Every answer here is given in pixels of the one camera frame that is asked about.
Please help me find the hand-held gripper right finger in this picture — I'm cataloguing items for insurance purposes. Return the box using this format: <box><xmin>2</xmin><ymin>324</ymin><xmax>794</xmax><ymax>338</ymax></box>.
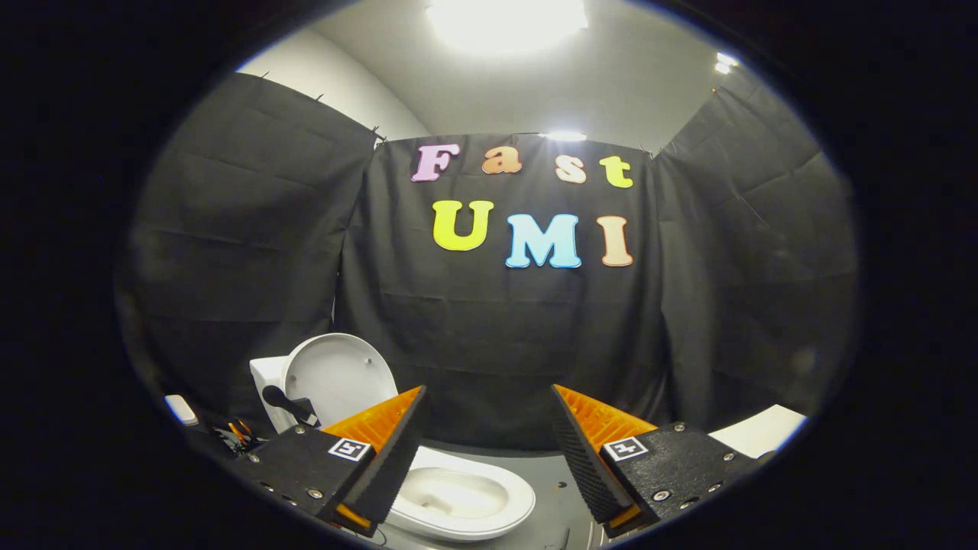
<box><xmin>549</xmin><ymin>384</ymin><xmax>765</xmax><ymax>539</ymax></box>

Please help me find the white drawer cabinet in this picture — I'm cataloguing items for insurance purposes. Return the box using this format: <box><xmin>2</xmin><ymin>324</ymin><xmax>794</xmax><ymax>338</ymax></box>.
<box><xmin>708</xmin><ymin>405</ymin><xmax>808</xmax><ymax>460</ymax></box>

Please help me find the orange and black cable pile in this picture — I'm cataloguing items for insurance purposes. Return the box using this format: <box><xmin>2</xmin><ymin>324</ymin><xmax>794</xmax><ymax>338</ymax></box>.
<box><xmin>212</xmin><ymin>417</ymin><xmax>265</xmax><ymax>458</ymax></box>

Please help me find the large ceiling light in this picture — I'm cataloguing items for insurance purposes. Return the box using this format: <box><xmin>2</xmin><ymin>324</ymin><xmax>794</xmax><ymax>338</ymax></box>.
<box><xmin>426</xmin><ymin>0</ymin><xmax>590</xmax><ymax>53</ymax></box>

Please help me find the black backdrop cloth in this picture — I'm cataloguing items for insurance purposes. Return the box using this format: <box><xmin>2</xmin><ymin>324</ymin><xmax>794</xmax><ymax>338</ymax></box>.
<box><xmin>115</xmin><ymin>71</ymin><xmax>860</xmax><ymax>453</ymax></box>

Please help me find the small white device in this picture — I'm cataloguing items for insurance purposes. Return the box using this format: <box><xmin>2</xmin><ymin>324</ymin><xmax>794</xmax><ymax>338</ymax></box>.
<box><xmin>164</xmin><ymin>394</ymin><xmax>200</xmax><ymax>427</ymax></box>

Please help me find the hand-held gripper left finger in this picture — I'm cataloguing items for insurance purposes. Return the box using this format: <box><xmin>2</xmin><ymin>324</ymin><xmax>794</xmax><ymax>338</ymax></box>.
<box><xmin>222</xmin><ymin>386</ymin><xmax>429</xmax><ymax>537</ymax></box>

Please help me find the white toilet lid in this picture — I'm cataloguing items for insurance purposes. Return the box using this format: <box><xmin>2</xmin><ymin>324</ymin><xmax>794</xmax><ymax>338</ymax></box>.
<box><xmin>282</xmin><ymin>333</ymin><xmax>400</xmax><ymax>429</ymax></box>

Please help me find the black lid handle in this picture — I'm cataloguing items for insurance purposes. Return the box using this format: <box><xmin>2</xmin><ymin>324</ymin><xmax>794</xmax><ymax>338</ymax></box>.
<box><xmin>261</xmin><ymin>385</ymin><xmax>322</xmax><ymax>429</ymax></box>

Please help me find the white toilet tank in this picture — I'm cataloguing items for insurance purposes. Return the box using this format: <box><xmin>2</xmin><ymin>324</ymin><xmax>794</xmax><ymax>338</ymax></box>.
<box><xmin>249</xmin><ymin>356</ymin><xmax>297</xmax><ymax>435</ymax></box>

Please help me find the white toilet bowl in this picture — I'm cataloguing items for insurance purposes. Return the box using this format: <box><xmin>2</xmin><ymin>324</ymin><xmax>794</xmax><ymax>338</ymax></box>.
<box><xmin>399</xmin><ymin>467</ymin><xmax>510</xmax><ymax>521</ymax></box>

